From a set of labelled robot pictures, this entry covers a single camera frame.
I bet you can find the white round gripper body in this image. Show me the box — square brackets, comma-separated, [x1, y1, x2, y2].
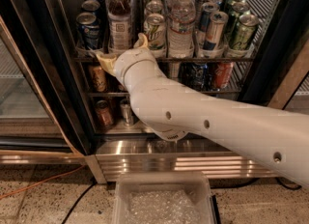
[114, 48, 156, 84]

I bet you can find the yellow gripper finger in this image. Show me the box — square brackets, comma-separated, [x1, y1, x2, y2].
[96, 52, 117, 75]
[133, 33, 148, 48]

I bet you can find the brown drink plastic bottle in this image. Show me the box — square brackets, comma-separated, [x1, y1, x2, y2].
[108, 0, 132, 50]

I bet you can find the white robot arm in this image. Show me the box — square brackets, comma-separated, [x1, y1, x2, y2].
[96, 34, 309, 187]

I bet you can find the tan can middle shelf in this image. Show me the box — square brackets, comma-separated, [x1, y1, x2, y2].
[88, 66, 107, 92]

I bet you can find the front clear water bottle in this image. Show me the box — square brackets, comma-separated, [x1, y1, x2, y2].
[168, 0, 196, 58]

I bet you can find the brown can bottom shelf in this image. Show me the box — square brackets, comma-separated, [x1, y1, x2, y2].
[96, 100, 114, 126]

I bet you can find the silver can bottom shelf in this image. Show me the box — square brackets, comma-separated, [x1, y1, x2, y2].
[120, 98, 134, 126]

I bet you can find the dark blue can middle shelf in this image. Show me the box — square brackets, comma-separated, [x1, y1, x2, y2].
[185, 63, 208, 91]

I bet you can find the red can middle shelf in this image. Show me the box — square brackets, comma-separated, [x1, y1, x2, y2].
[212, 63, 234, 89]

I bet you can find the left fridge glass door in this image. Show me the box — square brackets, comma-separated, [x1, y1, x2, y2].
[0, 17, 85, 165]

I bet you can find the steel fridge cabinet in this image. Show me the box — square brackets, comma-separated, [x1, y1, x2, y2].
[0, 0, 295, 183]

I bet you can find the front white 7up can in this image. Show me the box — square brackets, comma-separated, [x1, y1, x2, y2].
[143, 14, 166, 58]

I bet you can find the front blue pepsi can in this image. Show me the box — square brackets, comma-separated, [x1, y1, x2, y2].
[76, 12, 102, 53]

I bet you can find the middle blue pepsi can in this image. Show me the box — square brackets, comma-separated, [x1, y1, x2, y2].
[81, 0, 104, 20]

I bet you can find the front silver redbull can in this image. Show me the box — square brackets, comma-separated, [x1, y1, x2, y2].
[203, 12, 228, 51]

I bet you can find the front green soda can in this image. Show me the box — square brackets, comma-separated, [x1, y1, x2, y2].
[228, 14, 260, 51]

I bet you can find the clear plastic bin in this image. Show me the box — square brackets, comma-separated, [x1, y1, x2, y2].
[111, 172, 218, 224]

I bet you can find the orange cable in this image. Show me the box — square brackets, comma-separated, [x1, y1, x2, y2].
[0, 18, 87, 201]

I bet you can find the black cable left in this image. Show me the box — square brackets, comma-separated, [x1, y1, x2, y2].
[61, 178, 98, 224]

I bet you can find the black cable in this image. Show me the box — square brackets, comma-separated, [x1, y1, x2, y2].
[250, 177, 303, 191]
[61, 178, 98, 224]

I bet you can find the black cable right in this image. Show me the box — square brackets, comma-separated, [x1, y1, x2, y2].
[250, 177, 303, 191]

